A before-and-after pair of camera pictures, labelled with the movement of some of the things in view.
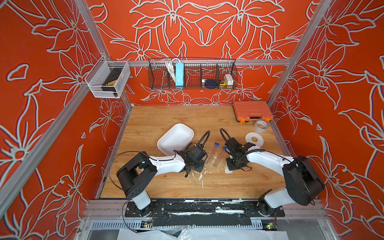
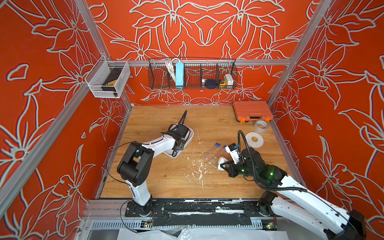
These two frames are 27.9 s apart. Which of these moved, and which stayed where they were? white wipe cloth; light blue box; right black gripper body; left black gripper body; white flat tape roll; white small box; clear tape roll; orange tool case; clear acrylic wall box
Moved: white wipe cloth; right black gripper body; left black gripper body
Stayed: white small box; clear tape roll; white flat tape roll; light blue box; clear acrylic wall box; orange tool case
